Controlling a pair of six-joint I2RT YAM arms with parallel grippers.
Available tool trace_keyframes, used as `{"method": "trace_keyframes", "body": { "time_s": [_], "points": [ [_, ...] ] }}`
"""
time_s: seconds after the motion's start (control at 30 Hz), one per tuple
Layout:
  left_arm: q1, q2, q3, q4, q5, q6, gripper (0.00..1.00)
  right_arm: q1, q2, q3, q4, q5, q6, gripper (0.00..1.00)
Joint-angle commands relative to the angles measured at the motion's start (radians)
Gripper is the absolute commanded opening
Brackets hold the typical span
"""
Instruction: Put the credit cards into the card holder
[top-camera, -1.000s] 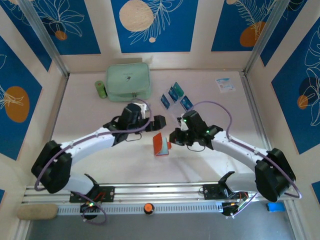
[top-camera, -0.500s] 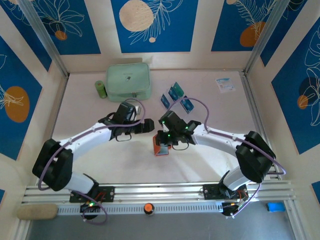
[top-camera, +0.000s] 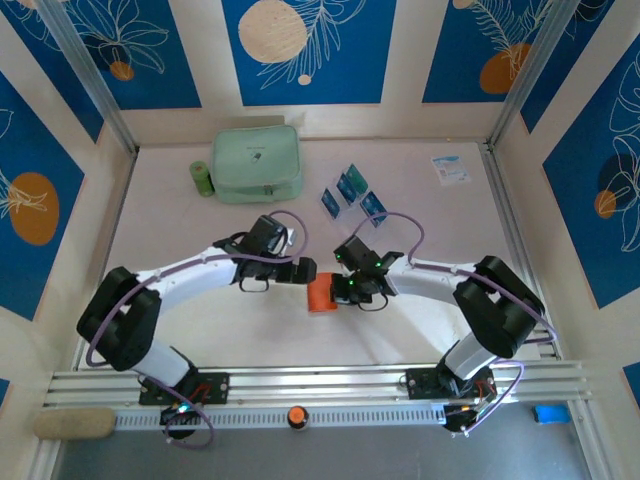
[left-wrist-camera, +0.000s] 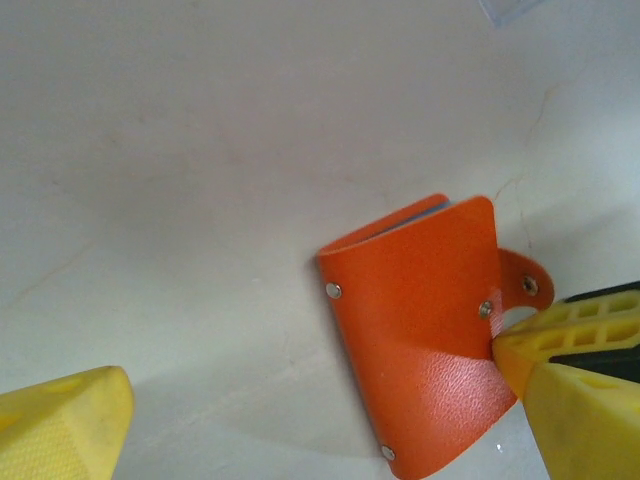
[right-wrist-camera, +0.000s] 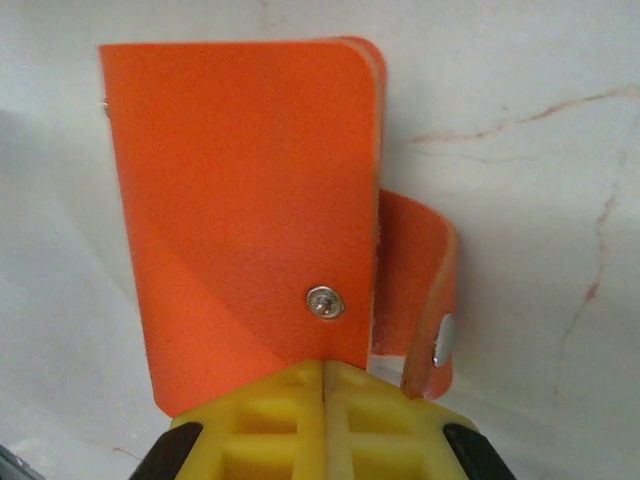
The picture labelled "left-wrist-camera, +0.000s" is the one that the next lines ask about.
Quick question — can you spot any orange card holder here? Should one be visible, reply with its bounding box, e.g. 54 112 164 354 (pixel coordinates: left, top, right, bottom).
317 193 556 479

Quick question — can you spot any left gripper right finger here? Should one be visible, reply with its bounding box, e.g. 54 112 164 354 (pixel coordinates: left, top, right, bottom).
519 362 640 480

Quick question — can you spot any clear acrylic card stand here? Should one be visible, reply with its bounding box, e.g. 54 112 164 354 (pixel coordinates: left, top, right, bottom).
480 0 540 27

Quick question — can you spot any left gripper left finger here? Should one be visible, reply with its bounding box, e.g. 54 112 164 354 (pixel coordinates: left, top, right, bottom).
0 365 135 480

